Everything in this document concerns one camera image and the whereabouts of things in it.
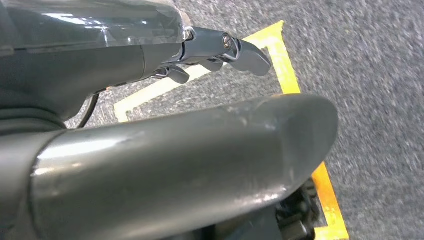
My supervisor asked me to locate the black cable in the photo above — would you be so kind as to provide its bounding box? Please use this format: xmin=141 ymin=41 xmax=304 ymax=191
xmin=76 ymin=94 xmax=100 ymax=129

